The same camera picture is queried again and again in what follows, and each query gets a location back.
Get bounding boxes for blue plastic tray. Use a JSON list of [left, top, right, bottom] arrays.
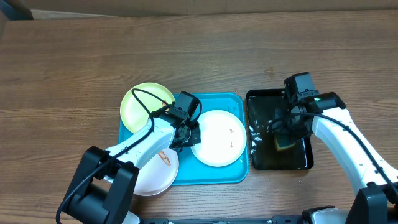
[[118, 92, 249, 187]]

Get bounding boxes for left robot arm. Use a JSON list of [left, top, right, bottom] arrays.
[[55, 108, 201, 223]]

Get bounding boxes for green and yellow sponge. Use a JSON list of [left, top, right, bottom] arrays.
[[274, 134, 296, 152]]

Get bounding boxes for white plate with red stain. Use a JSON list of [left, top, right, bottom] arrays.
[[134, 148, 179, 197]]

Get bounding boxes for white plate with small stains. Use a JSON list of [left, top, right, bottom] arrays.
[[191, 110, 247, 167]]

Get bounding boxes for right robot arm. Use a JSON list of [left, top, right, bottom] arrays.
[[267, 93, 397, 223]]

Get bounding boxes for black water tray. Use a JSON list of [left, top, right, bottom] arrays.
[[246, 89, 314, 170]]

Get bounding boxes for yellow-green plate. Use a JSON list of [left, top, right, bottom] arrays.
[[120, 83, 175, 134]]

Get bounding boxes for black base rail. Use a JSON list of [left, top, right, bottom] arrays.
[[139, 215, 309, 224]]

